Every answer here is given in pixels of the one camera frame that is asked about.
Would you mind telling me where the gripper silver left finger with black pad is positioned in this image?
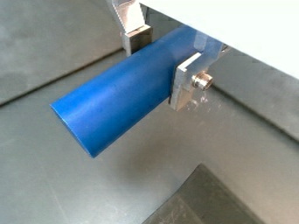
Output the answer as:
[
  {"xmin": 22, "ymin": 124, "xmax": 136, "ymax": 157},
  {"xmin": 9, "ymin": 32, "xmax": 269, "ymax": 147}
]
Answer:
[{"xmin": 106, "ymin": 0, "xmax": 152, "ymax": 56}]

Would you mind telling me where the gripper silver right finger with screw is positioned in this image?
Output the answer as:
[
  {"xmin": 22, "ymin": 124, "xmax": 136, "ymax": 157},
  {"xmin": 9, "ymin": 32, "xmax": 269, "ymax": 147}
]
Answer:
[{"xmin": 169, "ymin": 31, "xmax": 229, "ymax": 110}]

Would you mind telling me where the blue round cylinder peg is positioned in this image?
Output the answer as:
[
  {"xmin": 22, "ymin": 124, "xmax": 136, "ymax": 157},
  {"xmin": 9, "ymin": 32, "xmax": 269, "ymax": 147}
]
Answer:
[{"xmin": 49, "ymin": 24, "xmax": 225, "ymax": 159}]

